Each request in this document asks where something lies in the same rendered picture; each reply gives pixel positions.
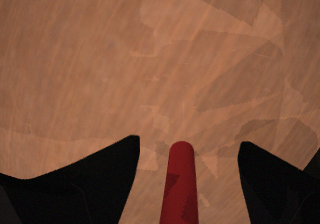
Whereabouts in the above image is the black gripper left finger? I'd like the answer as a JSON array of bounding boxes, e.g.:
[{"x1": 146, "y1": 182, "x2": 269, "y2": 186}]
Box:
[{"x1": 0, "y1": 135, "x2": 140, "y2": 224}]

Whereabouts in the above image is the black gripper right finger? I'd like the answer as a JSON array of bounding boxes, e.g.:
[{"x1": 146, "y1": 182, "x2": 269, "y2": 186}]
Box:
[{"x1": 237, "y1": 141, "x2": 320, "y2": 224}]

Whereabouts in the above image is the red peg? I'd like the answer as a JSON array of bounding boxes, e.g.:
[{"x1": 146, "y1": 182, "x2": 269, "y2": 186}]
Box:
[{"x1": 160, "y1": 141, "x2": 199, "y2": 224}]

